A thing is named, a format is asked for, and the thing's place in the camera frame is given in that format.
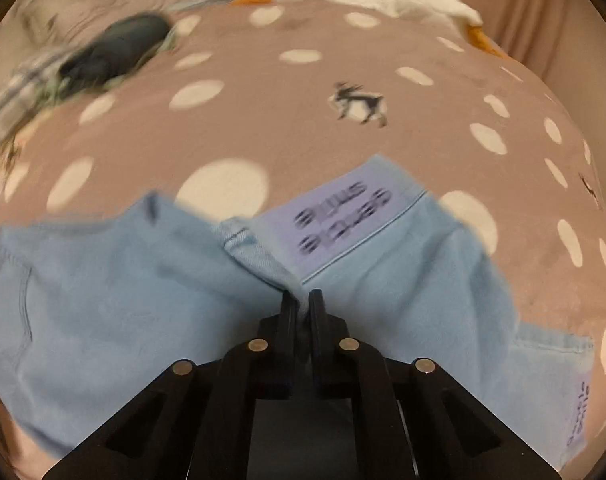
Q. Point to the pink curtain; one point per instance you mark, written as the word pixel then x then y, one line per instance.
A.
pixel 533 10

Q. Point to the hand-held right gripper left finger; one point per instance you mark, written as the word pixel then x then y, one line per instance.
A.
pixel 285 322

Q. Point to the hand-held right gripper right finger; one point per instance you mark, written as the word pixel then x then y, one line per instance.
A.
pixel 318 322

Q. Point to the pink polka dot blanket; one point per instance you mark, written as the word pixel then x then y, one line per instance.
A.
pixel 283 110

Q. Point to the plaid pillow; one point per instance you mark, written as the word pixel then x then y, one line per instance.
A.
pixel 13 95

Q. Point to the pink duvet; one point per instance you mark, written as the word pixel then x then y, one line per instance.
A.
pixel 83 10

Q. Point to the light blue denim pants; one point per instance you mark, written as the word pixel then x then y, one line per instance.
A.
pixel 108 310

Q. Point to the folded dark blue jeans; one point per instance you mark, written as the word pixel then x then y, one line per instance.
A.
pixel 123 42

